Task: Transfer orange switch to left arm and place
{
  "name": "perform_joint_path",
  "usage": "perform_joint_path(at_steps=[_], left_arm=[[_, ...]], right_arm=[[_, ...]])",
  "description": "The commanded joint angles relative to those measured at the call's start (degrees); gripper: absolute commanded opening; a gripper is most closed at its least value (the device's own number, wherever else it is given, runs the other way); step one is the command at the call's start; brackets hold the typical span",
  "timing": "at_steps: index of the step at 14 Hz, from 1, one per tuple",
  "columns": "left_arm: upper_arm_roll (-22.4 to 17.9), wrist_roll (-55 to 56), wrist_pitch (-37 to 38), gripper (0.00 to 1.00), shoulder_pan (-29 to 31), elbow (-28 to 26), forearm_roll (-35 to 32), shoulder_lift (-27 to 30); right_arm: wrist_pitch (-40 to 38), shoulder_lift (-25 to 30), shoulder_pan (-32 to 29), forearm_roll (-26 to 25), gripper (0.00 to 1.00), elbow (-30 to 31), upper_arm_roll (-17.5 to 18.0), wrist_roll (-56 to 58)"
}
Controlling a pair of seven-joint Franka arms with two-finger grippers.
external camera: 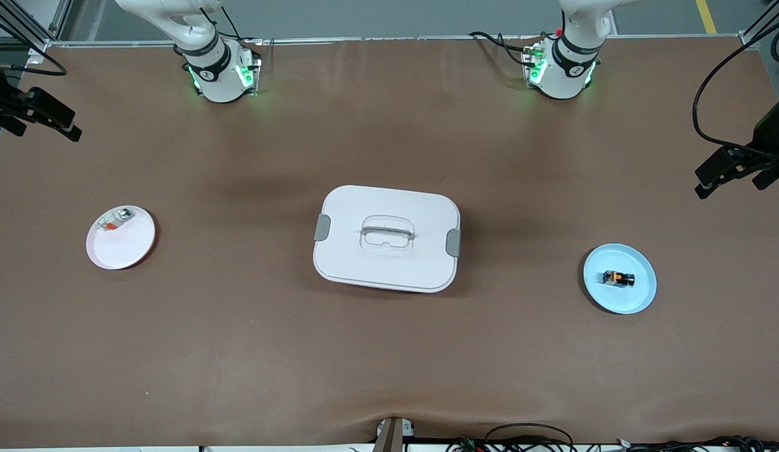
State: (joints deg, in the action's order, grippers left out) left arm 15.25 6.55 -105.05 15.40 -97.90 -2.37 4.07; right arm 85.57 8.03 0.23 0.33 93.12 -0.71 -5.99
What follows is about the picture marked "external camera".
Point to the aluminium table edge rail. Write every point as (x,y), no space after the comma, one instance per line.
(395,39)

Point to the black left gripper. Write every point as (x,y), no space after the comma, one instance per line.
(771,133)

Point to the black switch orange button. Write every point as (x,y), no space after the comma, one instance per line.
(618,278)

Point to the aluminium frame post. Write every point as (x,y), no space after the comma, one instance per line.
(756,28)
(56,22)

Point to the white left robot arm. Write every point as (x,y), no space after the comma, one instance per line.
(571,69)

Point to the white lidded box grey clips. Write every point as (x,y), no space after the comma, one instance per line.
(389,270)

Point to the pink round plate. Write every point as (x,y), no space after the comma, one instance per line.
(122,245)

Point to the grey metal table bracket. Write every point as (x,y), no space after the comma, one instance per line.
(394,434)

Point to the light blue round plate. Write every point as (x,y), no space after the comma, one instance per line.
(619,298)

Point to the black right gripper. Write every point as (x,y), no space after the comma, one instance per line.
(0,94)

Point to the small white orange switch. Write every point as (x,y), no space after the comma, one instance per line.
(115,220)

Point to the brown table mat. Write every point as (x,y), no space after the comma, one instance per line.
(389,351)

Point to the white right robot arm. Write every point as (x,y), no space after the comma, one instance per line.
(216,75)

